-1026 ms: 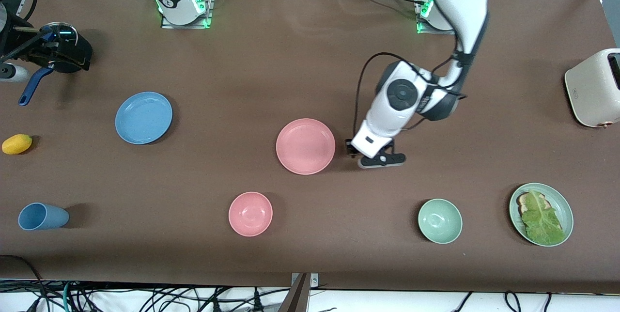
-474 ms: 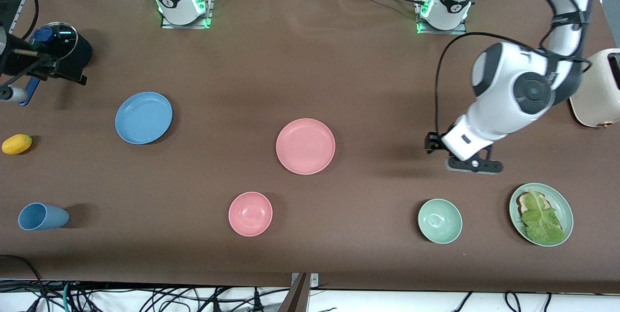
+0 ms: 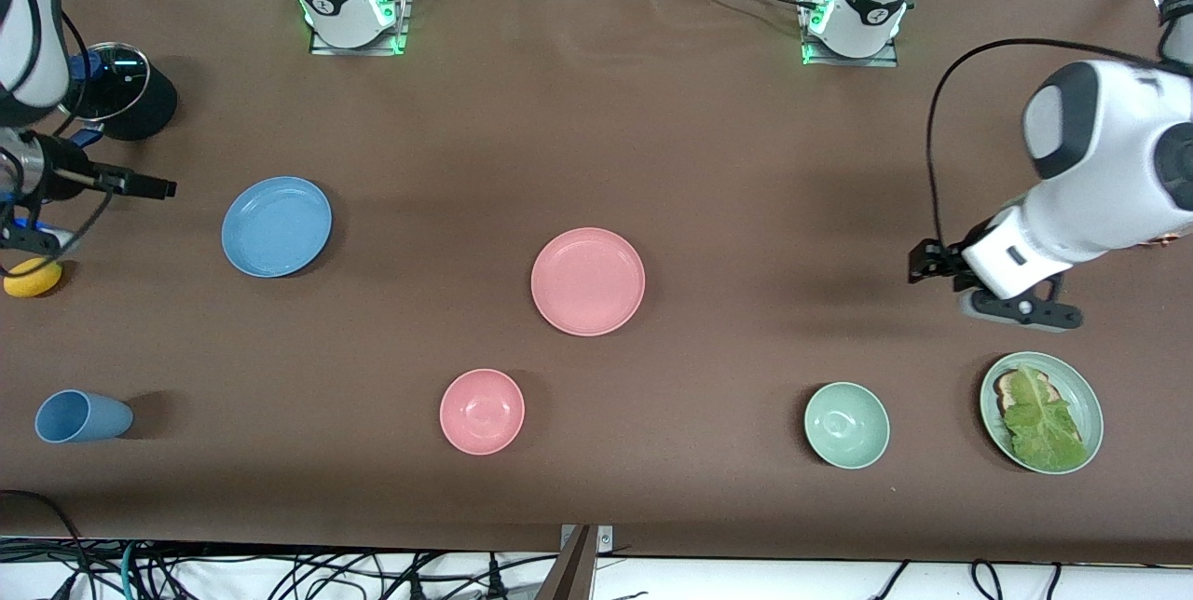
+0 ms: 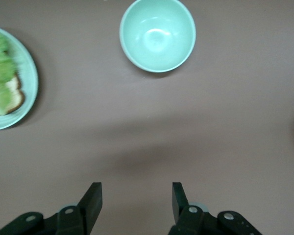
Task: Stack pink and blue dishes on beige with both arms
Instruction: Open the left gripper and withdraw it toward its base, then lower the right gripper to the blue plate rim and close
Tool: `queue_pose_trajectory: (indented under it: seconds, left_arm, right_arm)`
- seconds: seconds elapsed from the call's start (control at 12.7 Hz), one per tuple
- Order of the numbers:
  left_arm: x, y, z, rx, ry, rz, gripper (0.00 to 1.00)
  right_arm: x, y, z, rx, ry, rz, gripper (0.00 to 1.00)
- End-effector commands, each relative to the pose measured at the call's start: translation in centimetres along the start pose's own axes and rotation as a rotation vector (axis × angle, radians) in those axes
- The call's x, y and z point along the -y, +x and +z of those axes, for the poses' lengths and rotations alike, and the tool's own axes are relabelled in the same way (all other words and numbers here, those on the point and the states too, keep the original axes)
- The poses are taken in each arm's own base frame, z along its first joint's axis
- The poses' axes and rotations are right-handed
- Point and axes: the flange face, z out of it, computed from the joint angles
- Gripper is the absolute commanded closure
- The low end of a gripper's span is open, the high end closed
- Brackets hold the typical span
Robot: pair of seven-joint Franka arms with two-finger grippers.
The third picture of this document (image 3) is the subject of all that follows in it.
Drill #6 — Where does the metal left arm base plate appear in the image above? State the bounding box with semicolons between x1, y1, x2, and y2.
802;39;898;69

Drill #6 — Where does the blue cup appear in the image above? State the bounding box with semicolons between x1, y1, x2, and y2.
34;389;134;444

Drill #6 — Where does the toasted bread slice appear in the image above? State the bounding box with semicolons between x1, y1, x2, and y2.
994;370;1054;415

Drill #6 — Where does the yellow lemon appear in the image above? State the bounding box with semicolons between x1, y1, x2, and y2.
3;258;63;298

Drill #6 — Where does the green bowl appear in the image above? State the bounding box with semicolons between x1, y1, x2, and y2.
803;381;891;470

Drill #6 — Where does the dark blue saucepan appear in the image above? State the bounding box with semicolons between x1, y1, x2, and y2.
58;42;179;150

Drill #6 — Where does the dark slanted support bar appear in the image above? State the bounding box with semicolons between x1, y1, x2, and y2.
535;525;598;600

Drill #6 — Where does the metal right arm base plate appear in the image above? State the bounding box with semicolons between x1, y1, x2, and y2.
309;22;410;57

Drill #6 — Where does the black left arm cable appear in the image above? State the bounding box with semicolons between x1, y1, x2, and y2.
926;38;1193;252

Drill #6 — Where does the green plate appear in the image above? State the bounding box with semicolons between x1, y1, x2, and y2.
979;351;1105;475

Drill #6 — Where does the blue plate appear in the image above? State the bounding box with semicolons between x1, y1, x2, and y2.
221;175;334;279

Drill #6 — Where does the small metal table bracket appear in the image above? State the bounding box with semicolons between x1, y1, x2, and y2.
559;525;615;555

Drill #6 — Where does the brown table cover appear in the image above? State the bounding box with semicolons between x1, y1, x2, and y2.
0;0;1193;566

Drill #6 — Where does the green lettuce leaf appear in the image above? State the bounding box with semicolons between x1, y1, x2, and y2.
1002;362;1090;472

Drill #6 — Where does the pink plate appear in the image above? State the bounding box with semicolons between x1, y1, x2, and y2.
530;227;646;337

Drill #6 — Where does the pink bowl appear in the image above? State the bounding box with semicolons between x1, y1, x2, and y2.
439;368;526;457

